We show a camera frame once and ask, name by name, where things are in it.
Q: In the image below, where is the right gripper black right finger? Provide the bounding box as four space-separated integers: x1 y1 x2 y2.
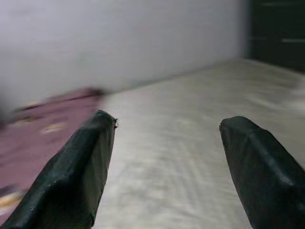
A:
219 115 305 229

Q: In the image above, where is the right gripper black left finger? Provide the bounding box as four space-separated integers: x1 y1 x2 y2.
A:
0 109 115 229

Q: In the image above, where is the purple printed blanket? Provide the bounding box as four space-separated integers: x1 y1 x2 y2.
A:
0 87 105 215

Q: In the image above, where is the white quilted mattress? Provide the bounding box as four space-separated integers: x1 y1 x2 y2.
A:
92 58 305 229

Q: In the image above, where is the dark grey tufted headboard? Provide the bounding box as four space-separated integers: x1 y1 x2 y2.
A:
245 0 305 72

